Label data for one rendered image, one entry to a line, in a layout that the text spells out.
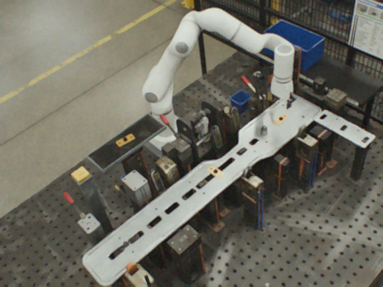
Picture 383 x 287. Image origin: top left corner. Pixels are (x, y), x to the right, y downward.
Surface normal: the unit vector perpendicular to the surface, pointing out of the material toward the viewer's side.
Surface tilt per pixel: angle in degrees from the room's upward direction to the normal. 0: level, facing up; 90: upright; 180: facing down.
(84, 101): 0
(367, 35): 90
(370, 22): 90
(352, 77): 0
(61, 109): 0
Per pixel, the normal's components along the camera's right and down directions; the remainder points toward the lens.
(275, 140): -0.11, -0.68
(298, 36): -0.72, 0.55
